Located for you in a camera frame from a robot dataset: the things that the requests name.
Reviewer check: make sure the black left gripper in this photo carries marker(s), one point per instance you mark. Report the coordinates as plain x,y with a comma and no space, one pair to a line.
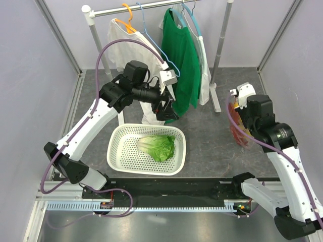
166,112

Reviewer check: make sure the red plastic lobster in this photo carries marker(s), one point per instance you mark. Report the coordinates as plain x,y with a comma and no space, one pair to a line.
240,139

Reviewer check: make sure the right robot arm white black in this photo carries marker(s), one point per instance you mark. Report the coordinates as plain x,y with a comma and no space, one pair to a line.
300,213

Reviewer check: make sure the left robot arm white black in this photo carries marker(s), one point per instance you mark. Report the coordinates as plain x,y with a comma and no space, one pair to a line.
132,84

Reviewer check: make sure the green lettuce head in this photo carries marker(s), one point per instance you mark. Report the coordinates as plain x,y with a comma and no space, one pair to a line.
159,147

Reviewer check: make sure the white perforated plastic basket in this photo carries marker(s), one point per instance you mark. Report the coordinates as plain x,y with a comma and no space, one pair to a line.
123,154

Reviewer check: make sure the green t-shirt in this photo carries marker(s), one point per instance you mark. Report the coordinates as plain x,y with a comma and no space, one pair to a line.
178,45

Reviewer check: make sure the white t-shirt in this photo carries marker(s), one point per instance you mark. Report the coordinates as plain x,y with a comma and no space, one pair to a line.
135,47

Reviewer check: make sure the teal clothes hanger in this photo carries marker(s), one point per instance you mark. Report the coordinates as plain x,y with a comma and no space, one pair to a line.
187,19

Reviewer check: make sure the white garment on right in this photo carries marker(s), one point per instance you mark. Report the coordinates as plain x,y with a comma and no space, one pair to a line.
203,93

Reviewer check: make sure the grey white clothes rack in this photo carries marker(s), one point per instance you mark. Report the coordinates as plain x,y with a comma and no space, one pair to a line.
90,15

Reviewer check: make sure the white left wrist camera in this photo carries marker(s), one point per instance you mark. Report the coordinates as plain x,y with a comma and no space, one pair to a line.
167,78

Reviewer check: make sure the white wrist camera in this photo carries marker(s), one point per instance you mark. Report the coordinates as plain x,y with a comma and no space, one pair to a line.
167,78
242,92

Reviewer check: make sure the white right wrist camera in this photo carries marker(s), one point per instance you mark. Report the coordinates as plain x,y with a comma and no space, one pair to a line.
242,92

